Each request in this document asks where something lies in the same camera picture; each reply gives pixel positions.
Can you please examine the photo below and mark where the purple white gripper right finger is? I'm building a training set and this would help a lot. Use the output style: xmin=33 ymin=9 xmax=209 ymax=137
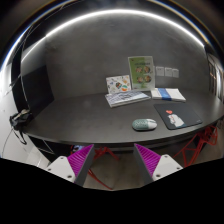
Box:
xmin=133 ymin=144 xmax=182 ymax=185

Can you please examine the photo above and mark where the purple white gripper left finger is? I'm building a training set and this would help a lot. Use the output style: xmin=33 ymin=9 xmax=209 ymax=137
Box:
xmin=46 ymin=144 xmax=95 ymax=186

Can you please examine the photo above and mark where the green white computer mouse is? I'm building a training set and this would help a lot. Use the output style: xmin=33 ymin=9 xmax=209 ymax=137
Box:
xmin=132 ymin=119 xmax=157 ymax=131

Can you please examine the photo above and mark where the black mouse pad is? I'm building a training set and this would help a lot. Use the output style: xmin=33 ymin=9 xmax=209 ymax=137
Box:
xmin=154 ymin=103 xmax=203 ymax=130

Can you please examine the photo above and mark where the red metal chair centre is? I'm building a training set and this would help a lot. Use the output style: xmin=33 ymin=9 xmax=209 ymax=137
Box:
xmin=88 ymin=147 xmax=119 ymax=190

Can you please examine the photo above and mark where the red metal chair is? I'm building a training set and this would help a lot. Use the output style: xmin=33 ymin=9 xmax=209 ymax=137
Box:
xmin=88 ymin=147 xmax=119 ymax=190
xmin=174 ymin=126 xmax=218 ymax=167

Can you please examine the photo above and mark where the red metal chair right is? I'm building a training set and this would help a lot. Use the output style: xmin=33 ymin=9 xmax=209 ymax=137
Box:
xmin=174 ymin=126 xmax=218 ymax=167

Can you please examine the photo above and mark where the white blue book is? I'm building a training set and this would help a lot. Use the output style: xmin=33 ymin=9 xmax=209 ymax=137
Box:
xmin=151 ymin=88 xmax=186 ymax=102

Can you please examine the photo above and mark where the white keyboard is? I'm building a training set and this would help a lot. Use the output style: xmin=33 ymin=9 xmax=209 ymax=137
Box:
xmin=105 ymin=91 xmax=150 ymax=108

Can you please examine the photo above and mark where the small illustrated card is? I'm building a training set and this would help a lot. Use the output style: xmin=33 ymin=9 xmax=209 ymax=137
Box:
xmin=106 ymin=75 xmax=131 ymax=94

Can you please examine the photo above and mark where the green poster card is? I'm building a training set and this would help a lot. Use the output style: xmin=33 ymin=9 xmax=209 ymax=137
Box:
xmin=128 ymin=56 xmax=155 ymax=91

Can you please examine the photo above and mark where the black cable bundle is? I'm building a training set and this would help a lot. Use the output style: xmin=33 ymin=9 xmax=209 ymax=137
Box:
xmin=9 ymin=108 xmax=34 ymax=146

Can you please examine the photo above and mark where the white wall switch panel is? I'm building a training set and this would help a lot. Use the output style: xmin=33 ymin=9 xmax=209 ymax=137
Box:
xmin=156 ymin=66 xmax=179 ymax=78

